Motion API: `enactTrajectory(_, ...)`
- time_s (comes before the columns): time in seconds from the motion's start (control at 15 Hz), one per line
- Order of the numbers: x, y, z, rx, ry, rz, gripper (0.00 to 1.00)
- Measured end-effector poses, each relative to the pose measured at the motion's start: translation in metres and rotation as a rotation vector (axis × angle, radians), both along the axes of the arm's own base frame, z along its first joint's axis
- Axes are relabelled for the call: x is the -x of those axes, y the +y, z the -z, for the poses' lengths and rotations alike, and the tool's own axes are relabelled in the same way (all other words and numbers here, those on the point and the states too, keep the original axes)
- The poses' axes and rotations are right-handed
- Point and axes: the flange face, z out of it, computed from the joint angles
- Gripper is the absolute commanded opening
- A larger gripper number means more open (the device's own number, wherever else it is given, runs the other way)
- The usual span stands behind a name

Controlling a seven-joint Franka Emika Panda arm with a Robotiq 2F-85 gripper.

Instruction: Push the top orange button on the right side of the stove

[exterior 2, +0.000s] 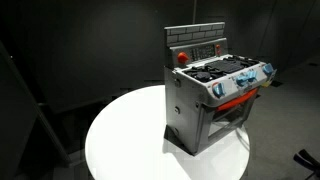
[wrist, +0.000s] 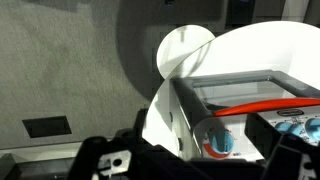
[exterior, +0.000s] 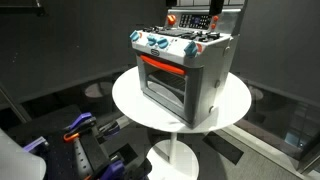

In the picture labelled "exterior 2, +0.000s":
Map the grey oven door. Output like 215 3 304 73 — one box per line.
199 88 261 153

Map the black flat stove griddle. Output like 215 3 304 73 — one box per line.
208 59 246 75

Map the black stove keypad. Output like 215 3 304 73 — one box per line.
189 44 216 62

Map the orange oven door handle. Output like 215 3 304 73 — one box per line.
215 87 260 112

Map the large orange stove knob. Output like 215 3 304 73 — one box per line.
176 51 190 65

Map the grey toy stove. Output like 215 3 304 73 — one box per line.
163 21 278 157

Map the black object on floor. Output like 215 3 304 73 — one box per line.
293 148 320 174

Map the black round burner grate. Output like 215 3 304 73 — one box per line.
223 54 261 67
184 64 221 83

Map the blue stove knob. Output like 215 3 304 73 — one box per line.
212 82 226 99
262 63 275 76
246 70 258 83
235 74 248 88

